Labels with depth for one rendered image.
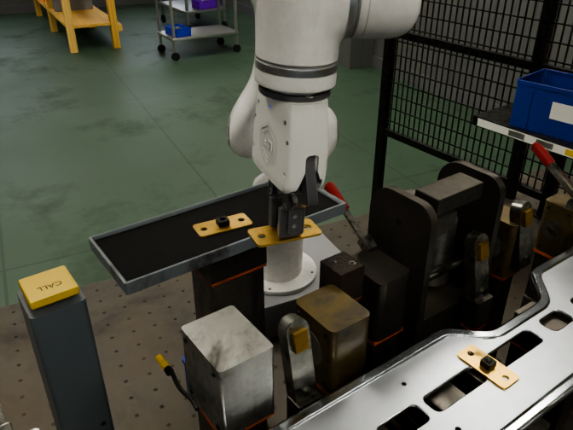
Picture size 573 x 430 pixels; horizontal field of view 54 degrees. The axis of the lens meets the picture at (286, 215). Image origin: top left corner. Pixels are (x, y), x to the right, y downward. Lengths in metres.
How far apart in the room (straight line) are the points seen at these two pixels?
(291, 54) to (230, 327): 0.36
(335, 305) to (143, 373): 0.59
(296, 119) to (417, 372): 0.44
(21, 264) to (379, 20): 2.70
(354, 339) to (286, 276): 0.53
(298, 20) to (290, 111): 0.09
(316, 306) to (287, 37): 0.41
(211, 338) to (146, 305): 0.76
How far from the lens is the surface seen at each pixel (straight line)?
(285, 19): 0.54
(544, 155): 1.26
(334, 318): 0.80
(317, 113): 0.57
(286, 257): 1.28
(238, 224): 0.84
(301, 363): 0.78
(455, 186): 0.94
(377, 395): 0.81
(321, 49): 0.55
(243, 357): 0.70
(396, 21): 0.56
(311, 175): 0.59
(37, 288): 0.78
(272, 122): 0.59
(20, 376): 1.37
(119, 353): 1.35
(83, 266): 2.96
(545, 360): 0.93
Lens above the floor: 1.59
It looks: 29 degrees down
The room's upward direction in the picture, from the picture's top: straight up
